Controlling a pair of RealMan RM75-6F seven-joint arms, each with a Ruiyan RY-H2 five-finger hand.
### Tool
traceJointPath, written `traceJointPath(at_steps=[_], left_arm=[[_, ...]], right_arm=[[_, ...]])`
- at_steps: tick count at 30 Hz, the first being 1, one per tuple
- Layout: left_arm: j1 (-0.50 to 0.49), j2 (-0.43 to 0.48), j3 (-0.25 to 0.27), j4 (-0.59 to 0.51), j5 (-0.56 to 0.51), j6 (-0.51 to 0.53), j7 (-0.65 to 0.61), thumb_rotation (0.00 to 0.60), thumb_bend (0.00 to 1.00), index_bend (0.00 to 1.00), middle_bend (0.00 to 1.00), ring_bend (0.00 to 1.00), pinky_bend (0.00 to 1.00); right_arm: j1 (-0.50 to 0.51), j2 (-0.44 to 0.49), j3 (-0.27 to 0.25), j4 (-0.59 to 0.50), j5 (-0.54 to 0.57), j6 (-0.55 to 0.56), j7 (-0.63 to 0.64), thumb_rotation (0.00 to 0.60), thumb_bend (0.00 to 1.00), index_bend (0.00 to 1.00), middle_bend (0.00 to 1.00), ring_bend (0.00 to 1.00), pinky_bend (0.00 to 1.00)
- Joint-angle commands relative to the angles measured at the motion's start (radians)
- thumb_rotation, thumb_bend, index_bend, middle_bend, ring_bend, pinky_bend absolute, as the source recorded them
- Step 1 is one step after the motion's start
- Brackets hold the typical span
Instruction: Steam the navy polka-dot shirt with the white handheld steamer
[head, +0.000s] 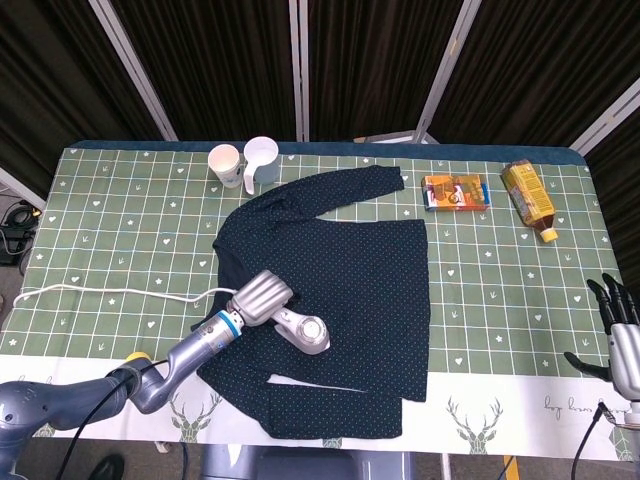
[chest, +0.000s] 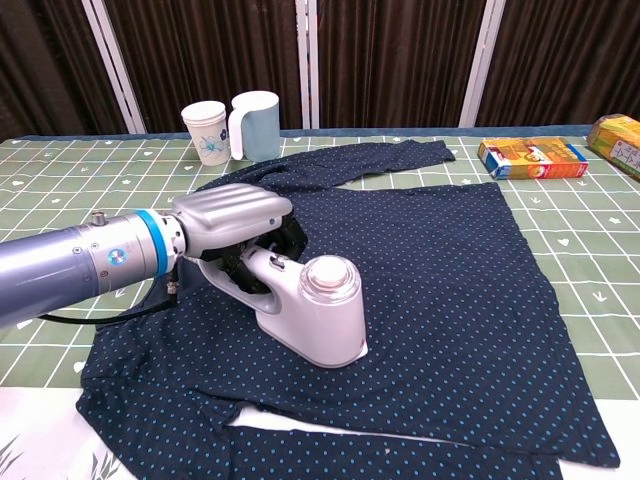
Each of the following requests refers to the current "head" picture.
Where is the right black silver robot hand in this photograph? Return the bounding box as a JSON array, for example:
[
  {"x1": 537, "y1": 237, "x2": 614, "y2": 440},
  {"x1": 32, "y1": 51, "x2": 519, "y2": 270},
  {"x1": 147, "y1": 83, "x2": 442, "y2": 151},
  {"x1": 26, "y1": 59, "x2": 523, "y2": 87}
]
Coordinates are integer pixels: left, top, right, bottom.
[{"x1": 563, "y1": 272, "x2": 640, "y2": 404}]

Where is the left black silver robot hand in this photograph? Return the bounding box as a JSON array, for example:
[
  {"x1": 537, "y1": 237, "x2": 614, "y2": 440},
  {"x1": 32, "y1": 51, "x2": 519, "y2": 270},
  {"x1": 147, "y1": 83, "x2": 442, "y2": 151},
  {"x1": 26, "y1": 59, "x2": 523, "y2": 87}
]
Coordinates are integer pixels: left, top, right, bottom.
[{"x1": 227, "y1": 269, "x2": 302, "y2": 329}]

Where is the white iron power cord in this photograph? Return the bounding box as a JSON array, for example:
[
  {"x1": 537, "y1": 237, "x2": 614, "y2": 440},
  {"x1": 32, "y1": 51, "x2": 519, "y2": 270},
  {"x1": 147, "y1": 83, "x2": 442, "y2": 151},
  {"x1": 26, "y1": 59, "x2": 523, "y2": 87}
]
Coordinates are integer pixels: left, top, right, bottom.
[{"x1": 13, "y1": 283, "x2": 237, "y2": 308}]

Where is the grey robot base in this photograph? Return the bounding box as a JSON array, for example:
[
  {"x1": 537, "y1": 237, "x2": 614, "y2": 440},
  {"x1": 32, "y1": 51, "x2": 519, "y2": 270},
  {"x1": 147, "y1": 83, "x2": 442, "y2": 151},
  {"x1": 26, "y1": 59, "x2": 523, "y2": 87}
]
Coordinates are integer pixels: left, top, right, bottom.
[{"x1": 199, "y1": 442, "x2": 416, "y2": 480}]

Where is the navy dotted long-sleeve shirt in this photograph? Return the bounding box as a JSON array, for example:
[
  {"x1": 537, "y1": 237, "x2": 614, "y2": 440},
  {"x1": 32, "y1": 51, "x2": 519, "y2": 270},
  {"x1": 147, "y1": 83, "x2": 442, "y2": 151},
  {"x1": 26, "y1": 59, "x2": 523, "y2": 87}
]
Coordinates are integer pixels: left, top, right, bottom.
[{"x1": 195, "y1": 165, "x2": 432, "y2": 442}]

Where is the white paper cup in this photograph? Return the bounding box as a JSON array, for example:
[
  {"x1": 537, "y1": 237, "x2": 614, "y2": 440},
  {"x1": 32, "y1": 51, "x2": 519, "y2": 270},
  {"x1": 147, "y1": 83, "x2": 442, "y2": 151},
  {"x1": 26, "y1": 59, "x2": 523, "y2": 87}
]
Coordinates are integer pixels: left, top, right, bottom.
[{"x1": 207, "y1": 143, "x2": 245, "y2": 190}]

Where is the green checked tablecloth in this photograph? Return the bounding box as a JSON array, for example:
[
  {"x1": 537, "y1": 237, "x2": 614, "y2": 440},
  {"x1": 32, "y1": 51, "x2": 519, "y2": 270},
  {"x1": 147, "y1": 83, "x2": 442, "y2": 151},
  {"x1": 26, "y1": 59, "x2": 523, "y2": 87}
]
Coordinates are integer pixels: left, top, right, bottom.
[{"x1": 0, "y1": 143, "x2": 640, "y2": 462}]

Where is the yellow-capped tea bottle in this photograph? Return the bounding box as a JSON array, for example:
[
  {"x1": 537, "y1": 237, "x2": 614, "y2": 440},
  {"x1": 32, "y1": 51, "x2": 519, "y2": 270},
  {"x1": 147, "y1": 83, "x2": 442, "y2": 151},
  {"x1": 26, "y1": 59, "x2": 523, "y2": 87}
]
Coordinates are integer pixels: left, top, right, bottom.
[{"x1": 501, "y1": 159, "x2": 560, "y2": 245}]

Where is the orange snack box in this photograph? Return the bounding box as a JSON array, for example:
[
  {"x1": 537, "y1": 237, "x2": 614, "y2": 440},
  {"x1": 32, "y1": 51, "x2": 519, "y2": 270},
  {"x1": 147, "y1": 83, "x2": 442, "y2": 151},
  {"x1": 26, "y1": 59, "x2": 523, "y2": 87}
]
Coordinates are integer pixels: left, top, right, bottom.
[{"x1": 420, "y1": 173, "x2": 492, "y2": 214}]

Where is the black shoe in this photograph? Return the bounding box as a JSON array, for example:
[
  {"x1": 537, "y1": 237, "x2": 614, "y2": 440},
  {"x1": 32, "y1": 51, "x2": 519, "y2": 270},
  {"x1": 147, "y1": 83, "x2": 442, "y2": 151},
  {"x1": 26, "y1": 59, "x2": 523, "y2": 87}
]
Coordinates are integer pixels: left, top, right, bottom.
[{"x1": 91, "y1": 453, "x2": 126, "y2": 480}]

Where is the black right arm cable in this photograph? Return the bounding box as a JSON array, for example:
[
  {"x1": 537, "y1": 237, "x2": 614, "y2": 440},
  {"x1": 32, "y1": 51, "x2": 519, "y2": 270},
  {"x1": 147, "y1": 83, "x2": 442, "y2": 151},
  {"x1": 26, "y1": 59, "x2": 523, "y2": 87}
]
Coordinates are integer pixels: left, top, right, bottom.
[{"x1": 571, "y1": 400, "x2": 615, "y2": 480}]

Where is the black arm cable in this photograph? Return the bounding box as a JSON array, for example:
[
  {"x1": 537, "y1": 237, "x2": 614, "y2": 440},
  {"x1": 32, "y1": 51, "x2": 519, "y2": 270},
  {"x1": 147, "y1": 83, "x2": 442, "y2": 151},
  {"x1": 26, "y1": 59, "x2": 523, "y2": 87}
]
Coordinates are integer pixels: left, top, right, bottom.
[
  {"x1": 571, "y1": 400, "x2": 615, "y2": 480},
  {"x1": 52, "y1": 360, "x2": 167, "y2": 480}
]

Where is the blue mug with white handle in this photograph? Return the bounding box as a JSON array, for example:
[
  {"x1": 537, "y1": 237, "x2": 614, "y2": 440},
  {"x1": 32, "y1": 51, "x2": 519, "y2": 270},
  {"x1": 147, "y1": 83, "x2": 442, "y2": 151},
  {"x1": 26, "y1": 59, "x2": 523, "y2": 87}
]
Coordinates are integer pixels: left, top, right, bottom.
[{"x1": 242, "y1": 136, "x2": 281, "y2": 196}]

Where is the white plug cable under table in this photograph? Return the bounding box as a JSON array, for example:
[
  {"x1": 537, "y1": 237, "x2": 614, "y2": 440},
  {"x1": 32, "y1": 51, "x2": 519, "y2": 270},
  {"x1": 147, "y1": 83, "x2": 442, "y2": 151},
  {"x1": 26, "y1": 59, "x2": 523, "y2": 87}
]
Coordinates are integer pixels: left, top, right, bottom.
[{"x1": 153, "y1": 439, "x2": 190, "y2": 474}]

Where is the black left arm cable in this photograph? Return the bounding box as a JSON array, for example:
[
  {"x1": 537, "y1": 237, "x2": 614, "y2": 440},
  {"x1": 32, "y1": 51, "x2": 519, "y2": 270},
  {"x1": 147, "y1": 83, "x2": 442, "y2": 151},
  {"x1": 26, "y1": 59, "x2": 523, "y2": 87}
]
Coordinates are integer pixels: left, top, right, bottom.
[{"x1": 52, "y1": 360, "x2": 167, "y2": 480}]

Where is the white partition frame post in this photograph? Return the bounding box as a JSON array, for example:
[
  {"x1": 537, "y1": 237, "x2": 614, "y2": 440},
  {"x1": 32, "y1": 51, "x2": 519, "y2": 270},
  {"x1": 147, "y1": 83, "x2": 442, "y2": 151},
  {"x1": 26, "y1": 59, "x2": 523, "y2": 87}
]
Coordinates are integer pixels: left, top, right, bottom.
[
  {"x1": 88, "y1": 0, "x2": 179, "y2": 142},
  {"x1": 414, "y1": 0, "x2": 484, "y2": 144},
  {"x1": 288, "y1": 0, "x2": 312, "y2": 143},
  {"x1": 569, "y1": 78, "x2": 640, "y2": 157}
]

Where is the black floor electronics with cables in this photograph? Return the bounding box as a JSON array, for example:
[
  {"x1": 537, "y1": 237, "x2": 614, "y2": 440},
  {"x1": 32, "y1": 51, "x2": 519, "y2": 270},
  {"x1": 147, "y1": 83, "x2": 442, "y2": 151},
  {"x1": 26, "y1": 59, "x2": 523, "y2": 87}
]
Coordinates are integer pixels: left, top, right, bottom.
[{"x1": 0, "y1": 198, "x2": 42, "y2": 267}]

